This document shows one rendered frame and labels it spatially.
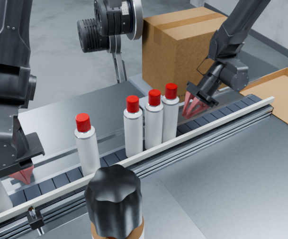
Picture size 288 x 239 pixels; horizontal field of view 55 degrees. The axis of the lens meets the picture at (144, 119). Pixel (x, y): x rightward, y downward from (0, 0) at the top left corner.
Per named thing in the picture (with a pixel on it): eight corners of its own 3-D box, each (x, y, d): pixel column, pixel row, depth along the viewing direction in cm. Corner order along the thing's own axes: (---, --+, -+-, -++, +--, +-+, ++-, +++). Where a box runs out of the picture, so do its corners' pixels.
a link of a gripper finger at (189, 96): (186, 122, 82) (205, 96, 80) (172, 109, 87) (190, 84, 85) (198, 127, 87) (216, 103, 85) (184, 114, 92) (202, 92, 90)
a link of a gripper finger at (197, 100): (184, 119, 83) (203, 94, 81) (170, 107, 88) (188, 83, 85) (196, 125, 88) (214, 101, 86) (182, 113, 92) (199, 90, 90)
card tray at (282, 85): (291, 126, 101) (294, 118, 99) (238, 92, 119) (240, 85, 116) (338, 102, 113) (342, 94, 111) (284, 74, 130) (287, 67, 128)
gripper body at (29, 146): (46, 157, 54) (36, 128, 49) (-10, 178, 50) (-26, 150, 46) (38, 137, 58) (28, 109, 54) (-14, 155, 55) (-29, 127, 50)
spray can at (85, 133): (87, 184, 75) (75, 126, 62) (80, 171, 78) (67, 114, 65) (104, 176, 77) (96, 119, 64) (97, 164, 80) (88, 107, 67)
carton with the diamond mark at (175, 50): (171, 106, 108) (176, 40, 91) (141, 78, 124) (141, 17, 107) (229, 86, 119) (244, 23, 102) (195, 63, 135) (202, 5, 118)
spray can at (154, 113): (150, 155, 83) (151, 99, 70) (141, 145, 86) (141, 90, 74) (164, 149, 85) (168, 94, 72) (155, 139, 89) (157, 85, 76)
